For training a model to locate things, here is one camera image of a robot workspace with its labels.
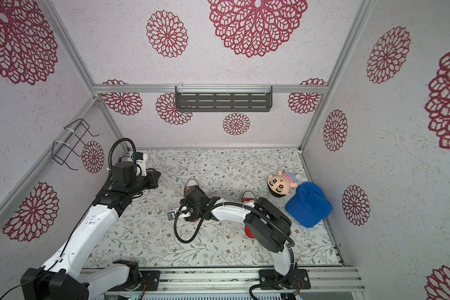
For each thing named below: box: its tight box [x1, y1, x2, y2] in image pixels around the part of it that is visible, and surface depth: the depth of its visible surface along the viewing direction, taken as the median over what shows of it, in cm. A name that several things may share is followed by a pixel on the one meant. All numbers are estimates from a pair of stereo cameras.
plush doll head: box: [267, 175, 290, 198], surface depth 97 cm
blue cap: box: [285, 181, 334, 229], surface depth 95 cm
